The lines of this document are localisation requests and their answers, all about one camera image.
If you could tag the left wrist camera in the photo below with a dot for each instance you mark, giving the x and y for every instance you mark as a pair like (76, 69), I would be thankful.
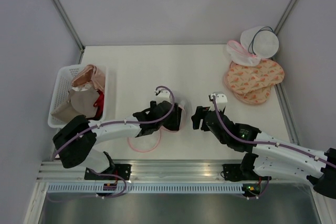
(162, 95)

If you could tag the aluminium frame post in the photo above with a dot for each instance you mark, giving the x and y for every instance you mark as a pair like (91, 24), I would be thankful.
(65, 18)
(292, 1)

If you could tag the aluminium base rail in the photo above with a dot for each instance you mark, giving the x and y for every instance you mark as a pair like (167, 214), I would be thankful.
(145, 171)

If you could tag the floral laundry bag upper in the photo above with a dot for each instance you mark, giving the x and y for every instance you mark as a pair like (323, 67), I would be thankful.
(244, 79)

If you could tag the left aluminium frame post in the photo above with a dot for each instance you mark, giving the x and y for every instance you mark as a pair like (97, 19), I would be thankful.
(65, 18)

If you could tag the floral laundry bag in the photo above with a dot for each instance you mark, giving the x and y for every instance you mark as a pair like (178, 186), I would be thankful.
(257, 97)
(244, 79)

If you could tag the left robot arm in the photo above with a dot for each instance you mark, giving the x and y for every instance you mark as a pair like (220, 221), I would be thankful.
(75, 142)

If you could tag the white mesh bag blue trim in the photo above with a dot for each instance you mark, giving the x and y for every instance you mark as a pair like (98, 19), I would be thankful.
(260, 41)

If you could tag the white plastic basket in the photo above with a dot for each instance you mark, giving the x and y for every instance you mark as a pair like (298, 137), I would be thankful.
(62, 86)

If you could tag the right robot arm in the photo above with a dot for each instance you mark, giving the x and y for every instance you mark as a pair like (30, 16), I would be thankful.
(266, 156)

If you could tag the right aluminium frame post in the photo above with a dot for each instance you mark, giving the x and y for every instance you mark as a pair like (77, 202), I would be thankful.
(292, 1)

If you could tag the pink-trimmed mesh laundry bag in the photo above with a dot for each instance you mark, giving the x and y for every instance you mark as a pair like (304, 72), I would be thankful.
(148, 143)

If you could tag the red garment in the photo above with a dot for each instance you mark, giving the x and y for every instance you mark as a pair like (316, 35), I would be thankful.
(100, 100)

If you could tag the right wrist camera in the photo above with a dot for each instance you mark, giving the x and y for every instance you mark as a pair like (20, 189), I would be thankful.
(220, 99)

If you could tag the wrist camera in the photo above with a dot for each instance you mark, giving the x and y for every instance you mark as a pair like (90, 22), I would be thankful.
(162, 95)
(220, 99)

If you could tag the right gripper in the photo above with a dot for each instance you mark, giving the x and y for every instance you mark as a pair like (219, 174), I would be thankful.
(200, 113)

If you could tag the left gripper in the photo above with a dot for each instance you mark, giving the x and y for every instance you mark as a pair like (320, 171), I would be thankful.
(172, 119)

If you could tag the white slotted cable duct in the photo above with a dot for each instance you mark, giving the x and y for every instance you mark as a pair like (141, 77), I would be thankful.
(156, 188)

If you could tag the beige bra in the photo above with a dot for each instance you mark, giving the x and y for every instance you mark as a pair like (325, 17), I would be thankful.
(77, 103)

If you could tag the white mesh bag pink trim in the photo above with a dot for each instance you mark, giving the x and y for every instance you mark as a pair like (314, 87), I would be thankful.
(240, 55)

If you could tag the floral laundry bag lower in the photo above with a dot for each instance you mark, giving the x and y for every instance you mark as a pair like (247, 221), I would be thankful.
(257, 97)

